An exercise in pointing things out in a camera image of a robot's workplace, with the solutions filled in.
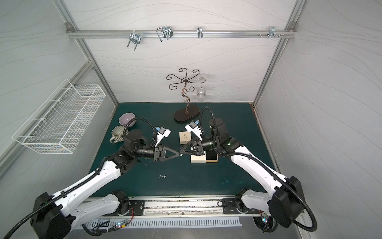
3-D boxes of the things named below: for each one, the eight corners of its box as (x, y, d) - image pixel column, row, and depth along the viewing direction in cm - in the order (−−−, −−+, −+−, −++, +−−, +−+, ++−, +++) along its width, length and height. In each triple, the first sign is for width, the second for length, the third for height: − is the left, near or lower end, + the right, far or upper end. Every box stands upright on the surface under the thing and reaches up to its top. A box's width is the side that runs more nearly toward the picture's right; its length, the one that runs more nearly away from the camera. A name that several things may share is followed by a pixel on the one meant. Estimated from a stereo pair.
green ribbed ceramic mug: (111, 145, 98) (107, 139, 93) (117, 131, 106) (114, 125, 101) (123, 145, 98) (120, 139, 93) (128, 131, 106) (125, 125, 101)
